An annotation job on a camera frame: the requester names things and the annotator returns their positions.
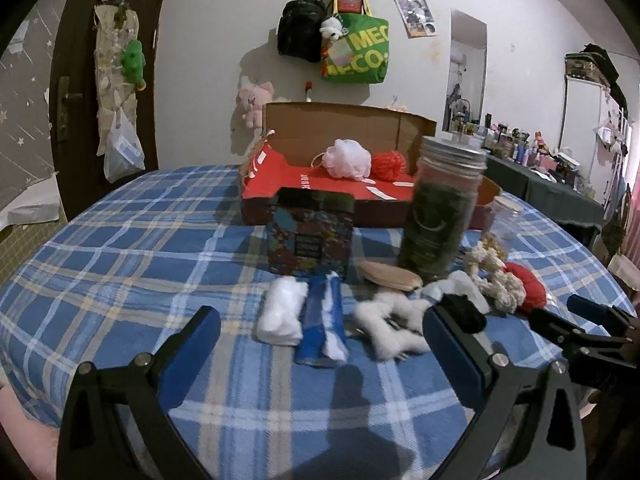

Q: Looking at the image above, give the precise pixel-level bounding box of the white refrigerator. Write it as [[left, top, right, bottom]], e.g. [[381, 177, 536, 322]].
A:
[[564, 72, 631, 196]]

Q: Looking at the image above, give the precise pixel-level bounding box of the patterned storage case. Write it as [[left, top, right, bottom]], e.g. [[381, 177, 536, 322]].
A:
[[565, 52, 608, 81]]

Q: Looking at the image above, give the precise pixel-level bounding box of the red yarn ball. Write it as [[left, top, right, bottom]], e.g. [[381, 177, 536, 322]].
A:
[[502, 261, 548, 313]]

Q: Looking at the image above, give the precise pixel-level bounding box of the dark brown door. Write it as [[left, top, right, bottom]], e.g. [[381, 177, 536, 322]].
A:
[[50, 0, 168, 223]]

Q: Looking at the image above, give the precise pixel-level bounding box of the black backpack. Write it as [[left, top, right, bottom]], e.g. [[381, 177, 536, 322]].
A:
[[276, 0, 328, 63]]

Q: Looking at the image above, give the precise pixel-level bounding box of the blue and white cloth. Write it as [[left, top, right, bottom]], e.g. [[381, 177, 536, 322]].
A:
[[294, 271, 349, 368]]

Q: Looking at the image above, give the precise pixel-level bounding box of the small clear jar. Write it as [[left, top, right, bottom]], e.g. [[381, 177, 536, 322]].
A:
[[482, 196, 525, 261]]

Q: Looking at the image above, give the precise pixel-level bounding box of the beige hanging door organizer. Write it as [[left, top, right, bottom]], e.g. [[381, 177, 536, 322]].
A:
[[92, 2, 148, 158]]

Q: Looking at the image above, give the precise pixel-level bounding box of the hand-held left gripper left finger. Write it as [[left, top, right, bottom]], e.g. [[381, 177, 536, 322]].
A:
[[56, 305, 222, 480]]

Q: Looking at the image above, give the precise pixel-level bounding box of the clear plastic bag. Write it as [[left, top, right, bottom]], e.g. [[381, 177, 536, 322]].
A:
[[102, 107, 147, 184]]

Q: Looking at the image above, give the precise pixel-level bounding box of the metal door handle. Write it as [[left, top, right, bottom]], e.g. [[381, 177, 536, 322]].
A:
[[56, 76, 83, 142]]

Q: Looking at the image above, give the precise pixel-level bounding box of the cardboard box with red inside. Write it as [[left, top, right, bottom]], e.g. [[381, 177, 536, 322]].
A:
[[239, 101, 503, 231]]

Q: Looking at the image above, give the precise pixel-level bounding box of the photo collage wall poster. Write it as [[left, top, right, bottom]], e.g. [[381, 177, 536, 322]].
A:
[[394, 0, 437, 38]]

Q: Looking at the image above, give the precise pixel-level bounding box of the green tote bag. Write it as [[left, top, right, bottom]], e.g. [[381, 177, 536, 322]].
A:
[[320, 0, 391, 84]]

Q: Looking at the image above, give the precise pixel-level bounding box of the black fluffy pompom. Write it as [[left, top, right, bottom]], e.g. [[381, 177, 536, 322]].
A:
[[440, 294, 488, 336]]

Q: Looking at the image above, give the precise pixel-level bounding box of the tall jar with metal lid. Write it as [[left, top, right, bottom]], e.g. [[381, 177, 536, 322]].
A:
[[396, 135, 490, 283]]

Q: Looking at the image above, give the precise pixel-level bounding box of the green plush toy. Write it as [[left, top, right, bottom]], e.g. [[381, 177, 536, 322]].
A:
[[121, 39, 147, 83]]

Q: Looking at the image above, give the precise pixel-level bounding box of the dark green tablecloth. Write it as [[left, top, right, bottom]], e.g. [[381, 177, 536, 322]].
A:
[[482, 152, 606, 241]]

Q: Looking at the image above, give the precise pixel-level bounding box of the round wooden lid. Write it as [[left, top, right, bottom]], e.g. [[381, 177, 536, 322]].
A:
[[357, 260, 423, 293]]

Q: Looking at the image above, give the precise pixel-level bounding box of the pink plush toy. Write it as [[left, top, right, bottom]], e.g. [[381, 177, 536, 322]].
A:
[[236, 80, 276, 128]]

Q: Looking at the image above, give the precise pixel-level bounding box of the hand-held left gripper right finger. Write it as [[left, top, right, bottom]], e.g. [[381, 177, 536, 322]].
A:
[[422, 302, 587, 480]]

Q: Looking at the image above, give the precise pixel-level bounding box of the red yarn pompom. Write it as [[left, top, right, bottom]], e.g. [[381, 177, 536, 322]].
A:
[[370, 150, 412, 181]]

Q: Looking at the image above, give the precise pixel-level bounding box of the small white plush toy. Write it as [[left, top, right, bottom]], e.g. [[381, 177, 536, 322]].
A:
[[319, 16, 348, 42]]

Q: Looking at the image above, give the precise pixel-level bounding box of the white mesh bath pouf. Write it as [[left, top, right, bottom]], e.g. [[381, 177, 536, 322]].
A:
[[320, 138, 373, 181]]

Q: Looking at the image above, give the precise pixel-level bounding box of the row of cosmetic bottles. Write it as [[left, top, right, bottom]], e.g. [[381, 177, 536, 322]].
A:
[[447, 120, 598, 196]]

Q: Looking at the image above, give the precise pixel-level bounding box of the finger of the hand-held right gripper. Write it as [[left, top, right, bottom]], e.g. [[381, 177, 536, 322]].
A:
[[566, 294, 640, 337], [529, 307, 640, 357]]

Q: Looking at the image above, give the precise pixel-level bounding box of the black cloth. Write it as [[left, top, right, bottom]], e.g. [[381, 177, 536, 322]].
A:
[[582, 44, 628, 106]]

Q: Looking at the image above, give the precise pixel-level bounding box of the cream knitted scrunchie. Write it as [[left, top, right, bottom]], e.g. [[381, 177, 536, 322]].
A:
[[464, 241, 526, 316]]

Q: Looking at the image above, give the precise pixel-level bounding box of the white fluffy star scrunchie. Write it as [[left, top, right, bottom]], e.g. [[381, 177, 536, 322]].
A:
[[354, 291, 433, 361]]

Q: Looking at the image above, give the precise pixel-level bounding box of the pink cloth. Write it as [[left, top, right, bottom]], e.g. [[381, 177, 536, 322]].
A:
[[0, 385, 61, 480]]

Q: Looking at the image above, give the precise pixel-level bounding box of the patterned dark tin box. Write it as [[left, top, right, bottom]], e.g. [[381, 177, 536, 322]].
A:
[[265, 186, 357, 281]]

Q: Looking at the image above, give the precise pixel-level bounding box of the tall wall mirror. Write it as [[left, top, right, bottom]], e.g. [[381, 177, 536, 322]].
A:
[[445, 8, 488, 133]]

